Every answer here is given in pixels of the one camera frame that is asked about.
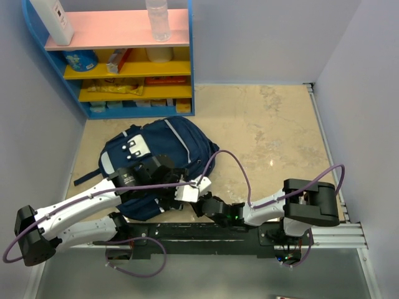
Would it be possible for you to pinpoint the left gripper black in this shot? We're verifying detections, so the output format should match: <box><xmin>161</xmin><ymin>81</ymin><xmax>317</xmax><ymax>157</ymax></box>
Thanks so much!
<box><xmin>148</xmin><ymin>168</ymin><xmax>188</xmax><ymax>209</ymax></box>

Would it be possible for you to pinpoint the navy blue student backpack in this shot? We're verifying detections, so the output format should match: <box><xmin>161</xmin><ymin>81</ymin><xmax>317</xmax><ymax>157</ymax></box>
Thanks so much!
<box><xmin>74</xmin><ymin>116</ymin><xmax>219</xmax><ymax>217</ymax></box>

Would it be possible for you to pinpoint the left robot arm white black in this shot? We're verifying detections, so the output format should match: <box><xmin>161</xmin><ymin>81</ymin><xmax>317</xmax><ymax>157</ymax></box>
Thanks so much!
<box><xmin>14</xmin><ymin>155</ymin><xmax>189</xmax><ymax>267</ymax></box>

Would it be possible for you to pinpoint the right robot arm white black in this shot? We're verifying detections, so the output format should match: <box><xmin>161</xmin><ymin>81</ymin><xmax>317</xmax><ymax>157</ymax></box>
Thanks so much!
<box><xmin>191</xmin><ymin>179</ymin><xmax>340</xmax><ymax>245</ymax></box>

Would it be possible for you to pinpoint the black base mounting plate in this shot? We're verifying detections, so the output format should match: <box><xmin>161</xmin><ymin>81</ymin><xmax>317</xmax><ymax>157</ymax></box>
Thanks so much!
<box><xmin>112</xmin><ymin>222</ymin><xmax>314</xmax><ymax>259</ymax></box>

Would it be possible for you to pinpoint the yellow snack packet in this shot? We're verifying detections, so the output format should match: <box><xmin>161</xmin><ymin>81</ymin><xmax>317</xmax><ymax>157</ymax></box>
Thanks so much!
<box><xmin>87</xmin><ymin>78</ymin><xmax>144</xmax><ymax>96</ymax></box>

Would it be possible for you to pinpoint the red flat box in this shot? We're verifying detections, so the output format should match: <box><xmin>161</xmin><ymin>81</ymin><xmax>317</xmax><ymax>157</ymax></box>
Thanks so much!
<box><xmin>145</xmin><ymin>76</ymin><xmax>188</xmax><ymax>85</ymax></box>

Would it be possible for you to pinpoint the blue shelf unit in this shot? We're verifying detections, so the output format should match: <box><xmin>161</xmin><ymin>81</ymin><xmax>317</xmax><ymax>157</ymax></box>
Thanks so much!
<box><xmin>22</xmin><ymin>1</ymin><xmax>195</xmax><ymax>120</ymax></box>

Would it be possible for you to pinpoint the white cylindrical jar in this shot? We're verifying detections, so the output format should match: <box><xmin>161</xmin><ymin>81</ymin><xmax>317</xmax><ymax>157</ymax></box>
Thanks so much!
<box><xmin>145</xmin><ymin>47</ymin><xmax>174</xmax><ymax>64</ymax></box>

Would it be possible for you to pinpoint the orange white carton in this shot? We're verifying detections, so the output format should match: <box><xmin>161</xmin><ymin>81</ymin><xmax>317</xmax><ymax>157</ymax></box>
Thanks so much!
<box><xmin>106</xmin><ymin>49</ymin><xmax>132</xmax><ymax>74</ymax></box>

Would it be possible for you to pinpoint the blue snack canister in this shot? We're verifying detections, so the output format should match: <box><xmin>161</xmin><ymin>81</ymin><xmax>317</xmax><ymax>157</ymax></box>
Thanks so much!
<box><xmin>62</xmin><ymin>50</ymin><xmax>99</xmax><ymax>72</ymax></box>

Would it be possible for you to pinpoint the clear plastic water bottle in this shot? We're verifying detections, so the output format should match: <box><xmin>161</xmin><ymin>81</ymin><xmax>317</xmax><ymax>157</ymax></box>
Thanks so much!
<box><xmin>145</xmin><ymin>0</ymin><xmax>171</xmax><ymax>42</ymax></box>

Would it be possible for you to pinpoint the white rectangular device box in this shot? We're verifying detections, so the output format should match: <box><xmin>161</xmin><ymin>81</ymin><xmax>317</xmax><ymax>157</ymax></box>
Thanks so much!
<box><xmin>30</xmin><ymin>0</ymin><xmax>74</xmax><ymax>46</ymax></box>

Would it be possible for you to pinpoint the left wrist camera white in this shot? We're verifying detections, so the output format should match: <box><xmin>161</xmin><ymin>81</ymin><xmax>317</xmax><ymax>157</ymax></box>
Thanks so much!
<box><xmin>175</xmin><ymin>185</ymin><xmax>200</xmax><ymax>203</ymax></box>

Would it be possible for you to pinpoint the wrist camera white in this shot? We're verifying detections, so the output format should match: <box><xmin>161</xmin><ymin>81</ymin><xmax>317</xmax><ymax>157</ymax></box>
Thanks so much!
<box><xmin>175</xmin><ymin>185</ymin><xmax>200</xmax><ymax>203</ymax></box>
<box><xmin>195</xmin><ymin>176</ymin><xmax>211</xmax><ymax>197</ymax></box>

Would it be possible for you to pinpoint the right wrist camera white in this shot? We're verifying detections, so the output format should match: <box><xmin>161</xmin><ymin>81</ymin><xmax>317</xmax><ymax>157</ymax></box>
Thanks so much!
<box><xmin>195</xmin><ymin>176</ymin><xmax>211</xmax><ymax>197</ymax></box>

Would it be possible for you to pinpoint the aluminium rail frame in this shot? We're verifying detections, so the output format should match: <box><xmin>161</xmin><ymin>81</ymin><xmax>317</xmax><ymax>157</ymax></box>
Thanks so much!
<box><xmin>23</xmin><ymin>82</ymin><xmax>383</xmax><ymax>299</ymax></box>

